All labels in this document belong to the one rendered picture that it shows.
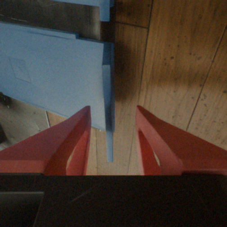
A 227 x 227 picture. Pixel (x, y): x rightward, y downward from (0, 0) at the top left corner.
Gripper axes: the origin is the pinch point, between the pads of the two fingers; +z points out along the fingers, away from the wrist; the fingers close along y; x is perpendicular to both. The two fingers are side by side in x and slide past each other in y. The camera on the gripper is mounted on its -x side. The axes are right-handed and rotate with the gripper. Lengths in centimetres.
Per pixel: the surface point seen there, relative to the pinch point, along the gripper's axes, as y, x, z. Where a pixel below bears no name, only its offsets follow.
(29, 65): 6.8, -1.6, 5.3
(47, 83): 5.5, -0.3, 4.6
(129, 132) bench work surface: -1.5, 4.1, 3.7
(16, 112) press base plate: 13.5, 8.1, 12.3
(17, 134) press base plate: 15.3, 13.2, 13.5
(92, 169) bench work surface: 2.8, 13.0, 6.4
